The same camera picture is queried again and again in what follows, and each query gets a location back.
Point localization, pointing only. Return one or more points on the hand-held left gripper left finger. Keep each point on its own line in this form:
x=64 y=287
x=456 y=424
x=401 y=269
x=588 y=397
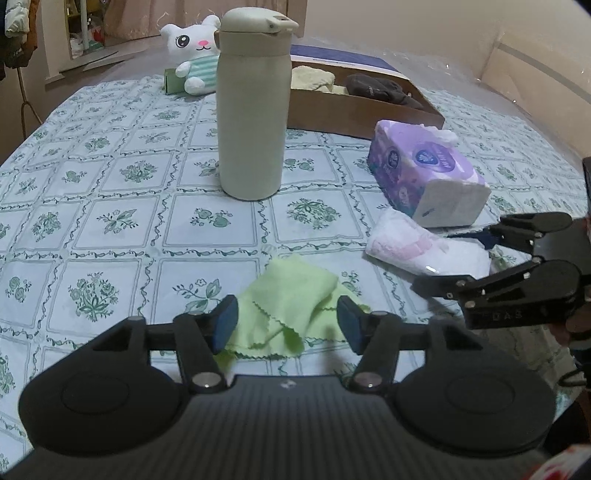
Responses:
x=224 y=323

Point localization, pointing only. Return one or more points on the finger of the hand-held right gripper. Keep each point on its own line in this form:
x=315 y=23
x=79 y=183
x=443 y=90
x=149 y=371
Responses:
x=461 y=285
x=521 y=228

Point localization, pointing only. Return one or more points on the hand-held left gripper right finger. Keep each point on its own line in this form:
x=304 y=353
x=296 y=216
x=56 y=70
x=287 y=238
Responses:
x=348 y=323

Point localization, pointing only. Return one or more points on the light green cloth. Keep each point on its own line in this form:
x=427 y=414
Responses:
x=286 y=295

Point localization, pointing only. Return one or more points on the white pink towel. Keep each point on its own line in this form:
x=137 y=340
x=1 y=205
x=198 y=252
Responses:
x=401 y=240

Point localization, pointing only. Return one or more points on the dark brown sock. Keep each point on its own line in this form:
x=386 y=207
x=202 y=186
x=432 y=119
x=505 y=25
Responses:
x=374 y=87

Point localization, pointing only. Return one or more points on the brown cardboard box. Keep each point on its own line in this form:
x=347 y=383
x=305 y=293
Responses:
x=332 y=115

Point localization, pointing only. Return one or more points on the yellow towel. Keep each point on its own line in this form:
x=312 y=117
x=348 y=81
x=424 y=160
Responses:
x=311 y=78

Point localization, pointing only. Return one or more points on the person's right hand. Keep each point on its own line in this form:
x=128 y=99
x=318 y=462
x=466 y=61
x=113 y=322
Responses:
x=575 y=330

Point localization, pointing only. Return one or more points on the purple tissue pack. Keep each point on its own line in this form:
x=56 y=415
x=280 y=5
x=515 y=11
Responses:
x=415 y=161

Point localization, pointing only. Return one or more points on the beige bed headboard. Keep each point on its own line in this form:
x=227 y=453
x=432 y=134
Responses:
x=540 y=69

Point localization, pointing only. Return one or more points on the green floral tablecloth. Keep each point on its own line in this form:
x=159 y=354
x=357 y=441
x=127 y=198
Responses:
x=92 y=194

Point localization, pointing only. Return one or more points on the cream insulated bottle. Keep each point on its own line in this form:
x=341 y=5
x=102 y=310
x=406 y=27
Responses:
x=249 y=115

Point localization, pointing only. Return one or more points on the red white patterned clothing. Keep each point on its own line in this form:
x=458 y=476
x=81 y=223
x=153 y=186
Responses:
x=570 y=468

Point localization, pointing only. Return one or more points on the small green box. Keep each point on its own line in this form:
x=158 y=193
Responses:
x=171 y=82

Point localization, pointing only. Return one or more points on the blue box lid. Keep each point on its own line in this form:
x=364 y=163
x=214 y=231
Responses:
x=341 y=57

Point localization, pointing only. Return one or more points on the white cat plush toy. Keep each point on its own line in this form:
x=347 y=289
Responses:
x=194 y=46

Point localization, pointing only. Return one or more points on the wooden coat stand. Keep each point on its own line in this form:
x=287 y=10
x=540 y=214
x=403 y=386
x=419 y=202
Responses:
x=27 y=106

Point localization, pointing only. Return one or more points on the beige curtain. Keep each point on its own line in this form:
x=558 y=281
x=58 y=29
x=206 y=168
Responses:
x=152 y=16

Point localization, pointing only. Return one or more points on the white puffy jacket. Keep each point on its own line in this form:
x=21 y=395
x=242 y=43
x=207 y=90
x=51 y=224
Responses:
x=17 y=18

